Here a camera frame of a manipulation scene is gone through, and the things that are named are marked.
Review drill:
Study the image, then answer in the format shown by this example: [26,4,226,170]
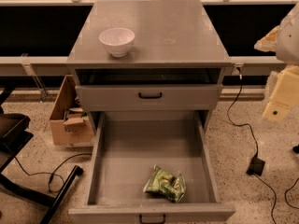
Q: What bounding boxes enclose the grey metal railing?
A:
[0,0,299,103]

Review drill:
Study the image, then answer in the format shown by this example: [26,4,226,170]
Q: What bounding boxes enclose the black cable with adapter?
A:
[226,66,299,224]

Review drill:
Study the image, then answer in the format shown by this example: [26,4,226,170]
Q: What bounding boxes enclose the black middle drawer handle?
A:
[139,215,166,224]

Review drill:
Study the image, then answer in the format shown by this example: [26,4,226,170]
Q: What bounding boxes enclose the black drawer handle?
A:
[139,215,166,224]
[138,92,163,100]

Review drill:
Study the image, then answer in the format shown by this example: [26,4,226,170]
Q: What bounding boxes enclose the black chair frame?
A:
[0,91,91,224]

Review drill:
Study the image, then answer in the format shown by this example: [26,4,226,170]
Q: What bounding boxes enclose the cardboard box with scraps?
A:
[50,75,93,146]

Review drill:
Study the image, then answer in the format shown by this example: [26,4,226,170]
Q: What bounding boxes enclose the closed grey top drawer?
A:
[76,85,222,111]

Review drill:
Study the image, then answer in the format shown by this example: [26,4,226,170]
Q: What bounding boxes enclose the black top drawer handle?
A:
[138,92,163,100]

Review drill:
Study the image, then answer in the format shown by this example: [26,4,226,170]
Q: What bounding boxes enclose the open grey middle drawer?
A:
[69,111,235,224]

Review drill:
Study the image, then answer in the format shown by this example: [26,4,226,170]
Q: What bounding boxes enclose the black floor cable left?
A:
[13,152,93,194]

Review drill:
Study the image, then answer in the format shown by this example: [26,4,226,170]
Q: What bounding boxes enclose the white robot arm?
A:
[254,3,299,122]

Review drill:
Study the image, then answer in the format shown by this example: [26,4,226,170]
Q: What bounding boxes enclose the white ceramic bowl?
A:
[99,28,135,57]

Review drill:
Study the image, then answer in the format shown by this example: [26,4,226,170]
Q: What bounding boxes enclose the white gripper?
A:
[262,65,299,122]

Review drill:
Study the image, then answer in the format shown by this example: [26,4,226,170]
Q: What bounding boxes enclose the grey drawer cabinet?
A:
[67,0,231,124]

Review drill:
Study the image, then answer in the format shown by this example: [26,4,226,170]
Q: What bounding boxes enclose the green jalapeno chip bag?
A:
[143,165,187,203]

